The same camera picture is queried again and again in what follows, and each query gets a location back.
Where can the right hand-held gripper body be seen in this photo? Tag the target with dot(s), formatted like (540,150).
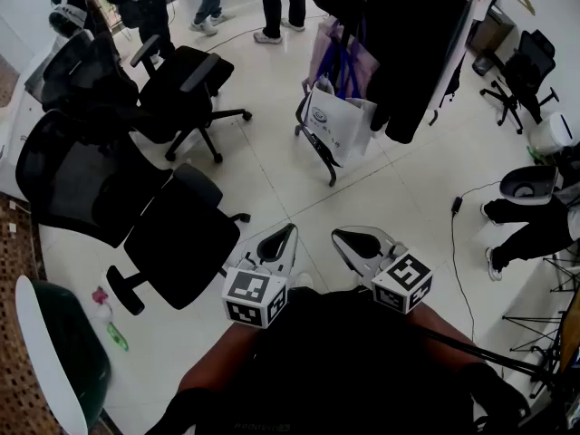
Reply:
(403,283)

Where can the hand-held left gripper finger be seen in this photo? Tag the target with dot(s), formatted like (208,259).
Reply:
(260,245)
(292,252)

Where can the white shopping bag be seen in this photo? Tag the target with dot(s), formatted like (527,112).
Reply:
(335,125)

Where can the person's right forearm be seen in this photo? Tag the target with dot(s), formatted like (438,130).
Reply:
(428,317)

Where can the person's torso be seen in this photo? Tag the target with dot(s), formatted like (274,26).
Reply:
(340,370)

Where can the clothes rack frame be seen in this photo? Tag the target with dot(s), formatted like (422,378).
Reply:
(317,147)

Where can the black hanging garments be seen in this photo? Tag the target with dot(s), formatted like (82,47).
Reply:
(408,39)

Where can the large black mesh office chair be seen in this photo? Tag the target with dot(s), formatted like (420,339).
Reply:
(181,243)

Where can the white round device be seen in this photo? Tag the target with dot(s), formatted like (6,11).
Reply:
(550,134)

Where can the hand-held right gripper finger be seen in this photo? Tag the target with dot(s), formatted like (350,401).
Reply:
(358,263)
(385,240)

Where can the person's left forearm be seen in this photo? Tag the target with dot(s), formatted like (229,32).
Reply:
(213,360)

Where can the black tripod stand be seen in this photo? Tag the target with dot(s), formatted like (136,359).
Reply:
(544,347)
(564,274)

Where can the green chair with white rim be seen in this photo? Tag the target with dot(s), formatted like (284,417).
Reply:
(68,333)

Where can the small pink item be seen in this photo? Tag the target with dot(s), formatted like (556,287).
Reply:
(99,296)

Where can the purple tote bag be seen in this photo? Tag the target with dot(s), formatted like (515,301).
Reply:
(367,68)

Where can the person's white shoe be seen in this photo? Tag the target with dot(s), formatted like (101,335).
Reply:
(303,280)

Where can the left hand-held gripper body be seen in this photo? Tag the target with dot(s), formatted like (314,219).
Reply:
(254,295)

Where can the small green item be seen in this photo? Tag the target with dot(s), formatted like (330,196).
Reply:
(118,337)

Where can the black power adapter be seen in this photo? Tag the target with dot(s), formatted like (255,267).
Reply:
(457,204)

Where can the small dark waste bin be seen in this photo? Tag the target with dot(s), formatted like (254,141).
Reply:
(482,65)

